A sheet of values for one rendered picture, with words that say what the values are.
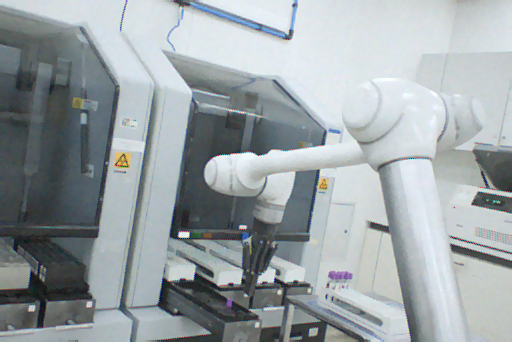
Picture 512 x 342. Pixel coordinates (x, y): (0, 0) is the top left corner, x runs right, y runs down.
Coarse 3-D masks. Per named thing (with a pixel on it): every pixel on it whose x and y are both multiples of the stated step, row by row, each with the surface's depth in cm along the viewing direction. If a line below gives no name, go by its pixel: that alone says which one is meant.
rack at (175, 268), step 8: (168, 256) 189; (176, 256) 191; (168, 264) 178; (176, 264) 180; (184, 264) 182; (192, 264) 183; (168, 272) 177; (176, 272) 178; (184, 272) 180; (192, 272) 182; (168, 280) 177
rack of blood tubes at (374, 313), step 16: (320, 288) 176; (320, 304) 175; (336, 304) 172; (352, 304) 165; (368, 304) 164; (384, 304) 167; (352, 320) 164; (368, 320) 167; (384, 320) 155; (400, 320) 155; (384, 336) 154; (400, 336) 156
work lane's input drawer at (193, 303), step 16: (176, 288) 171; (192, 288) 177; (208, 288) 176; (176, 304) 168; (192, 304) 161; (208, 304) 163; (224, 304) 166; (208, 320) 154; (224, 320) 150; (240, 320) 152; (256, 320) 155; (224, 336) 148; (240, 336) 152; (256, 336) 156
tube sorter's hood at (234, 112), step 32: (192, 64) 200; (192, 96) 172; (224, 96) 187; (256, 96) 203; (288, 96) 223; (192, 128) 170; (224, 128) 178; (256, 128) 186; (288, 128) 195; (320, 128) 206; (192, 160) 172; (192, 192) 174; (192, 224) 176; (224, 224) 184; (288, 224) 202
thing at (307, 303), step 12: (288, 300) 179; (300, 300) 178; (312, 300) 180; (384, 300) 197; (288, 312) 179; (312, 312) 169; (324, 312) 169; (288, 324) 179; (336, 324) 161; (348, 324) 161; (288, 336) 180; (360, 336) 153; (372, 336) 154
